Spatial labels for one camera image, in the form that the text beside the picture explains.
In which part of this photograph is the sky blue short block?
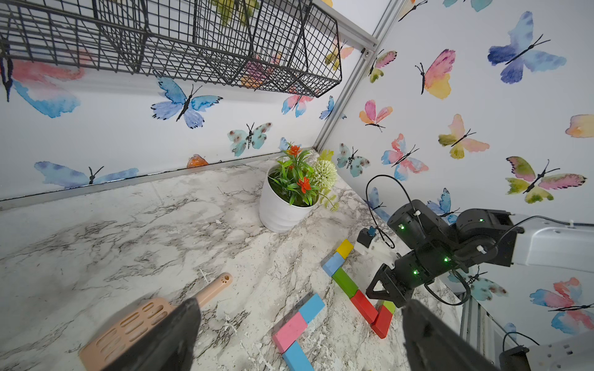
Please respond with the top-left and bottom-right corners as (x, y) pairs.
(299, 294), (325, 324)

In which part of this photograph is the red building block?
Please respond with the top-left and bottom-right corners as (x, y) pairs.
(371, 305), (393, 339)
(351, 290), (378, 325)

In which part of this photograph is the beige plastic slotted scoop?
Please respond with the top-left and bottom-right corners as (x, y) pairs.
(79, 273), (234, 370)

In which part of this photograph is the white flower pot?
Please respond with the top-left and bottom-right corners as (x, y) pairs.
(259, 165), (315, 233)

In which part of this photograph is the black wire wall basket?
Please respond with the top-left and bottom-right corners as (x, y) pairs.
(1, 1), (343, 97)

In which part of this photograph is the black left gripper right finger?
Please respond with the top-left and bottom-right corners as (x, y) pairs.
(402, 299), (496, 371)

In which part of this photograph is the pink building block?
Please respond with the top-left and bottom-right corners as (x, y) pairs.
(272, 312), (308, 353)

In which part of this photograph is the yellow long building block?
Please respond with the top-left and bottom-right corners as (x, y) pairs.
(336, 240), (354, 260)

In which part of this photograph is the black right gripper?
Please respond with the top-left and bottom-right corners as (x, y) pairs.
(365, 199), (464, 308)

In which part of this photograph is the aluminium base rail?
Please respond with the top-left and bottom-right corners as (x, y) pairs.
(459, 298), (504, 368)

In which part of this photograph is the light blue building block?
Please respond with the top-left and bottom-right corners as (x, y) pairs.
(282, 342), (314, 371)

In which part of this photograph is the pale blue building block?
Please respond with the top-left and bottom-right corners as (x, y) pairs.
(322, 252), (345, 278)

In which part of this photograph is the artificial green flower plant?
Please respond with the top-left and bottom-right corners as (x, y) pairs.
(268, 142), (339, 211)

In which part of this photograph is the light green building block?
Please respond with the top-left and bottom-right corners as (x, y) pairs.
(381, 301), (396, 315)

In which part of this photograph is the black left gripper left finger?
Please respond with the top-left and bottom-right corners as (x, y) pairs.
(105, 298), (202, 371)

